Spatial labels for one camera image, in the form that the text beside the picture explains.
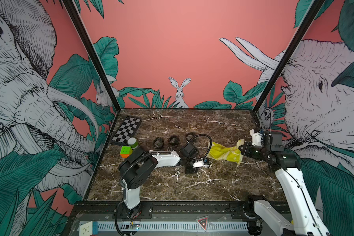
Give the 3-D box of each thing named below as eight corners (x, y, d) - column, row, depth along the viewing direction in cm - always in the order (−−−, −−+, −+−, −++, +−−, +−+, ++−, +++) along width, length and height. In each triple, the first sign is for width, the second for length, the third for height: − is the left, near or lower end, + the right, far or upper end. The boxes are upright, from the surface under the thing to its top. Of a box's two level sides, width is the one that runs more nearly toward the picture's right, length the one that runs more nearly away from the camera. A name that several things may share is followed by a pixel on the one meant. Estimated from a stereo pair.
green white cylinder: (128, 148, 99) (126, 144, 95) (130, 141, 103) (128, 137, 99) (137, 148, 99) (135, 144, 95) (139, 141, 103) (137, 137, 99)
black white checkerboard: (112, 143, 102) (110, 140, 98) (128, 118, 117) (127, 115, 113) (127, 147, 100) (126, 144, 97) (142, 121, 115) (141, 118, 112)
